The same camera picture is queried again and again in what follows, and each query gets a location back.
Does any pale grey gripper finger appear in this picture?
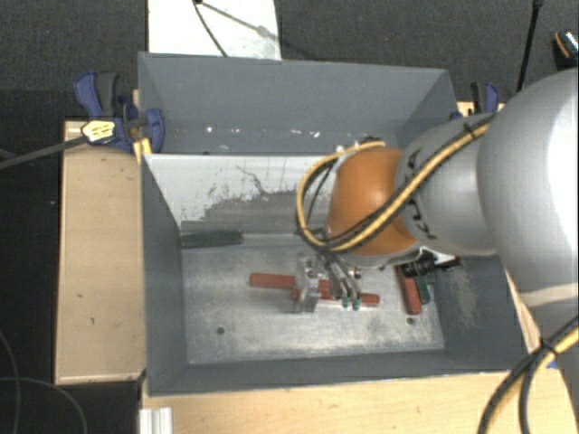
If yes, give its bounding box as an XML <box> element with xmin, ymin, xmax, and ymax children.
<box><xmin>308</xmin><ymin>278</ymin><xmax>324</xmax><ymax>313</ymax></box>
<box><xmin>289</xmin><ymin>259</ymin><xmax>313</xmax><ymax>315</ymax></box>

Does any long red-brown block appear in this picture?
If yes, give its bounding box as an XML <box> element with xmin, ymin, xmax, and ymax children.
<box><xmin>249</xmin><ymin>272</ymin><xmax>381</xmax><ymax>307</ymax></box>

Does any grey metal bin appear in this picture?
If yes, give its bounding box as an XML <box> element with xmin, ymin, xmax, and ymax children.
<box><xmin>137</xmin><ymin>51</ymin><xmax>531</xmax><ymax>398</ymax></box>

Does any long dark green flat block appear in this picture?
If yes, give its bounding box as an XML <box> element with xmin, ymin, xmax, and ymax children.
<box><xmin>180</xmin><ymin>230</ymin><xmax>245</xmax><ymax>249</ymax></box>

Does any short red-brown flat block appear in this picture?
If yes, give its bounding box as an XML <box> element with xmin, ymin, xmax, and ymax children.
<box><xmin>396</xmin><ymin>265</ymin><xmax>424</xmax><ymax>316</ymax></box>

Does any short dark green flat block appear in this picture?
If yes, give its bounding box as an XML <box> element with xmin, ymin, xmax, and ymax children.
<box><xmin>415</xmin><ymin>272</ymin><xmax>437</xmax><ymax>307</ymax></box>

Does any pale wood flat board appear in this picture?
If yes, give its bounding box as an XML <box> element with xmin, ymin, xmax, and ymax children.
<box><xmin>53</xmin><ymin>118</ymin><xmax>147</xmax><ymax>386</ymax></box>

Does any black cylinder on white bracket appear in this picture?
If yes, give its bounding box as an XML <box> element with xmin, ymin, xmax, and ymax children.
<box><xmin>400</xmin><ymin>247</ymin><xmax>461</xmax><ymax>280</ymax></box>

